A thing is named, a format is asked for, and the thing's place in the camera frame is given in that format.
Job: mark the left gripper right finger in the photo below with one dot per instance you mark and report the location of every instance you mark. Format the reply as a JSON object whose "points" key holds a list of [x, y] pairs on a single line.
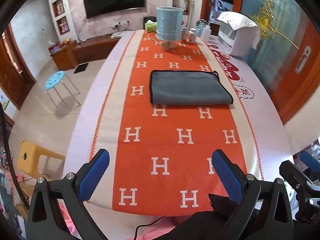
{"points": [[263, 208]]}

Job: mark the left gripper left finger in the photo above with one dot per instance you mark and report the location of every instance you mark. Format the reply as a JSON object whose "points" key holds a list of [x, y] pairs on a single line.
{"points": [[45, 219]]}

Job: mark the purple grey microfiber towel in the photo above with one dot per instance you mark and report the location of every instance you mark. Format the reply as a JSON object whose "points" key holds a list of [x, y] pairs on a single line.
{"points": [[187, 88]]}

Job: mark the yellow plastic stool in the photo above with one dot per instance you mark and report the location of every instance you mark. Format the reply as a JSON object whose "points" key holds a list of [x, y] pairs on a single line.
{"points": [[29, 156]]}

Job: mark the blue round stool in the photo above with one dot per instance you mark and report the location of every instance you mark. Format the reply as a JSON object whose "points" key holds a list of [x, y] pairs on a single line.
{"points": [[58, 78]]}

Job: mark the brown wooden door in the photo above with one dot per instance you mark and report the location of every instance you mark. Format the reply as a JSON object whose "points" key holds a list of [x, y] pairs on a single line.
{"points": [[16, 78]]}

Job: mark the orange H-pattern table runner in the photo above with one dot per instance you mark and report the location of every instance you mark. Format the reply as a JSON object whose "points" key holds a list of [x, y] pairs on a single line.
{"points": [[160, 156]]}

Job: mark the orange framed glass door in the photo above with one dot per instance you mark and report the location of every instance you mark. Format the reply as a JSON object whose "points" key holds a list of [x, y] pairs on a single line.
{"points": [[286, 73]]}

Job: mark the wooden tv cabinet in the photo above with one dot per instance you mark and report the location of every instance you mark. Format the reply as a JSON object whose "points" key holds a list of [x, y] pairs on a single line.
{"points": [[76, 53]]}

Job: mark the white water dispenser appliance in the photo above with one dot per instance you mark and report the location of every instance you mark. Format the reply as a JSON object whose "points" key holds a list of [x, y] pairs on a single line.
{"points": [[237, 37]]}

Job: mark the white plastic bottle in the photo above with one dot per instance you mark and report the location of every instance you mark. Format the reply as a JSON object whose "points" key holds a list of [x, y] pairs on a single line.
{"points": [[206, 33]]}

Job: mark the gold hanging ornament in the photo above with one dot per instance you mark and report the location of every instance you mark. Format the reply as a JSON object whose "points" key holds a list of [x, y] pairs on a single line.
{"points": [[266, 22]]}

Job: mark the wooden roll holder stand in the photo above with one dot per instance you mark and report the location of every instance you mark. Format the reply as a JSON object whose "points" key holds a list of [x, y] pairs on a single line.
{"points": [[168, 45]]}

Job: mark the white cloth on appliance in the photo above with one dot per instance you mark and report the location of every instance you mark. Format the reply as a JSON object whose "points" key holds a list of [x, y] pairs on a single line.
{"points": [[237, 20]]}

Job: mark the white pill bottle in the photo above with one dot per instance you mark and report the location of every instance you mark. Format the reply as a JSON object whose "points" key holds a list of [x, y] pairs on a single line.
{"points": [[192, 35]]}

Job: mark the glass jar with metal lid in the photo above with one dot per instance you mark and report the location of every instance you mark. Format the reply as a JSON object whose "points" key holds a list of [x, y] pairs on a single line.
{"points": [[184, 34]]}

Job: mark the green tissue box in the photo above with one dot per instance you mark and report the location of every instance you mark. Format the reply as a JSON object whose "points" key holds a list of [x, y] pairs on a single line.
{"points": [[150, 26]]}

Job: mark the light blue towel roll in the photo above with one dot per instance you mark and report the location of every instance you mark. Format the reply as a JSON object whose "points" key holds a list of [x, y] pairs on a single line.
{"points": [[169, 23]]}

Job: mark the white wall shelf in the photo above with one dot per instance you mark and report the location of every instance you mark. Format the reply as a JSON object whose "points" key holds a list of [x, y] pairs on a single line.
{"points": [[62, 19]]}

